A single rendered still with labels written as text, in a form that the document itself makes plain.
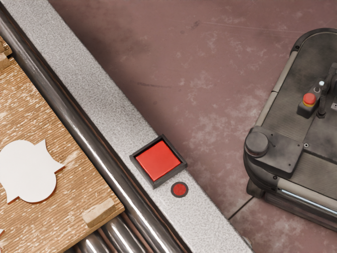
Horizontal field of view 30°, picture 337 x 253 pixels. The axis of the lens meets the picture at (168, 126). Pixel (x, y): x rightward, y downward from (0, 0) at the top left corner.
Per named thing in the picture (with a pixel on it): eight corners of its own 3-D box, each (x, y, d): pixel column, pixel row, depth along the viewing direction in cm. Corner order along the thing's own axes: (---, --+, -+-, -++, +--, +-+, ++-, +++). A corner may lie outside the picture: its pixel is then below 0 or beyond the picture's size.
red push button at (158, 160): (162, 143, 116) (162, 139, 115) (181, 166, 113) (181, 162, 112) (135, 160, 115) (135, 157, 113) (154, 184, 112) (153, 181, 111)
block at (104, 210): (112, 202, 109) (110, 196, 106) (118, 210, 108) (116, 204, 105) (83, 222, 107) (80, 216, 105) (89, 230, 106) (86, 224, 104)
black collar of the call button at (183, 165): (163, 137, 117) (163, 133, 115) (187, 166, 113) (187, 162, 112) (129, 159, 115) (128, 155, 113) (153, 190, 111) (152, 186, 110)
